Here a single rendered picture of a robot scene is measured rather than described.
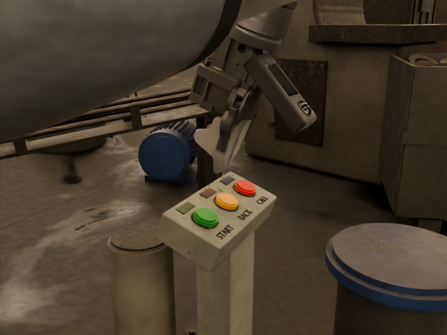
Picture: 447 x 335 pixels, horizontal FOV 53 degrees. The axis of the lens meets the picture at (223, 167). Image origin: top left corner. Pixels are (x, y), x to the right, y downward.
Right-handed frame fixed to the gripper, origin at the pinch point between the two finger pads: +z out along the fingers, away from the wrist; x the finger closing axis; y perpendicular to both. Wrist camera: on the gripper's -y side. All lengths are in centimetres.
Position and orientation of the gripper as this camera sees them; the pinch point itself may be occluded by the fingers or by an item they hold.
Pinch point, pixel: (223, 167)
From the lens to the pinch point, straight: 68.0
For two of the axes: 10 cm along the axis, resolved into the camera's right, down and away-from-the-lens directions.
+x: -4.6, 2.7, -8.5
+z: -3.0, 8.5, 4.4
